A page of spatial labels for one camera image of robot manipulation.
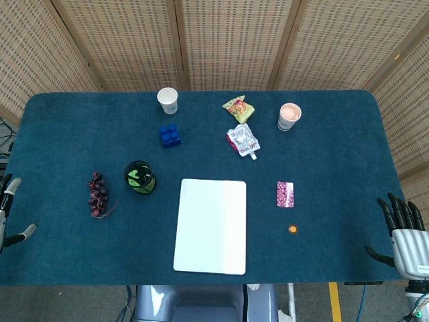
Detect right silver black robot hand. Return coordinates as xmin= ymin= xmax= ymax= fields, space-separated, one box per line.
xmin=364 ymin=192 xmax=429 ymax=280

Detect pink snack packet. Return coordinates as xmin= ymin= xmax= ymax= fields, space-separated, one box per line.
xmin=275 ymin=180 xmax=296 ymax=209

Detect white rectangular board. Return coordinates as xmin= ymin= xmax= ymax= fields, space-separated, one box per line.
xmin=172 ymin=178 xmax=247 ymax=276

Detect black background cables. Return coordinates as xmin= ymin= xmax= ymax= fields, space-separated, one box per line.
xmin=0 ymin=117 xmax=17 ymax=162

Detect grey robot torso base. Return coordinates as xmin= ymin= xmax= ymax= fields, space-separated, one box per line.
xmin=133 ymin=284 xmax=280 ymax=322

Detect blue building block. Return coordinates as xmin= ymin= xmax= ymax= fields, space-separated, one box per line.
xmin=159 ymin=123 xmax=182 ymax=149

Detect left black grey robot hand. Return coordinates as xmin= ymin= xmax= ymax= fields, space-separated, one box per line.
xmin=0 ymin=173 xmax=38 ymax=254

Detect blue felt table cover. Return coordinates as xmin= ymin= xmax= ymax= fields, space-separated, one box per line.
xmin=0 ymin=89 xmax=424 ymax=287

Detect white spouted drink pouch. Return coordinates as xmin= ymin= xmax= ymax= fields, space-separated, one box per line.
xmin=226 ymin=123 xmax=261 ymax=161

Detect empty white paper cup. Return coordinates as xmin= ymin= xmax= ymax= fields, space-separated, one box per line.
xmin=156 ymin=87 xmax=179 ymax=115

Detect white table leg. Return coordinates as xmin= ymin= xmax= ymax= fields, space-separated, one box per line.
xmin=286 ymin=283 xmax=298 ymax=319

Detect grey cables beside base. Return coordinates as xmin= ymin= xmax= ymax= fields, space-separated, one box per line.
xmin=115 ymin=284 xmax=136 ymax=322

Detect blue floor cable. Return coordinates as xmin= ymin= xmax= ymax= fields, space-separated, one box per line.
xmin=356 ymin=284 xmax=367 ymax=322

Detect paper cup with pink filling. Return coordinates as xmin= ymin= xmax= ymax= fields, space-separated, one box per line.
xmin=277 ymin=103 xmax=302 ymax=131

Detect green snack bag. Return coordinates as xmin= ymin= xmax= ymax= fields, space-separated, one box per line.
xmin=221 ymin=95 xmax=255 ymax=124

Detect purple grape bunch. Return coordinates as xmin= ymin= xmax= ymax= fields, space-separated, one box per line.
xmin=87 ymin=171 xmax=119 ymax=219

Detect bamboo folding screen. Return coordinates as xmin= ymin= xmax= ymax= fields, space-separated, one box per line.
xmin=0 ymin=0 xmax=429 ymax=215

